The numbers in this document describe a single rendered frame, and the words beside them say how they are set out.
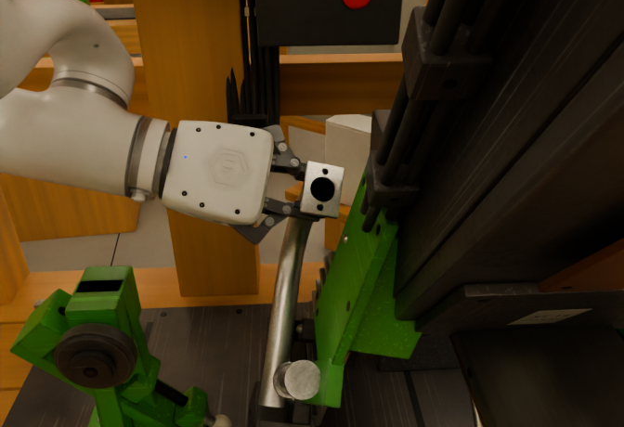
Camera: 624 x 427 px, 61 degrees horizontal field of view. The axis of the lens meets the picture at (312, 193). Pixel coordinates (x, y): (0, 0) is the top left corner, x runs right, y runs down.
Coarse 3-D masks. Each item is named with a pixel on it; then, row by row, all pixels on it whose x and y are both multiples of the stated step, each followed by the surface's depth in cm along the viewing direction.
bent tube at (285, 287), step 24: (312, 168) 55; (336, 168) 56; (312, 192) 62; (336, 192) 55; (336, 216) 55; (288, 240) 66; (288, 264) 66; (288, 288) 65; (288, 312) 64; (288, 336) 63; (288, 360) 63; (264, 384) 61
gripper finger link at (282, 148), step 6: (282, 144) 57; (282, 150) 57; (288, 150) 57; (294, 156) 57; (288, 168) 57; (300, 168) 56; (294, 174) 57; (300, 174) 56; (324, 174) 56; (300, 180) 59
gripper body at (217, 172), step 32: (192, 128) 53; (224, 128) 54; (256, 128) 55; (192, 160) 52; (224, 160) 53; (256, 160) 54; (160, 192) 52; (192, 192) 52; (224, 192) 52; (256, 192) 53; (224, 224) 55
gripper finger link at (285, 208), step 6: (270, 198) 55; (264, 204) 54; (270, 204) 55; (276, 204) 55; (282, 204) 55; (288, 204) 55; (264, 210) 55; (270, 210) 54; (276, 210) 55; (282, 210) 55; (288, 210) 55
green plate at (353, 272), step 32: (352, 224) 55; (384, 224) 45; (352, 256) 52; (384, 256) 46; (352, 288) 50; (384, 288) 49; (320, 320) 59; (352, 320) 49; (384, 320) 51; (416, 320) 51; (320, 352) 57; (384, 352) 53
